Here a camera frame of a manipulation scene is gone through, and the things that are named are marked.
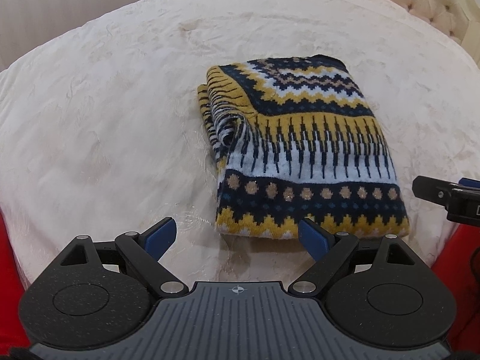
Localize patterned navy yellow knit sweater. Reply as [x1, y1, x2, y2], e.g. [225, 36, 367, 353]
[198, 55, 410, 239]

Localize red sleeve forearm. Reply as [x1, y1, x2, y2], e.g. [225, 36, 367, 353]
[432, 224, 479, 354]

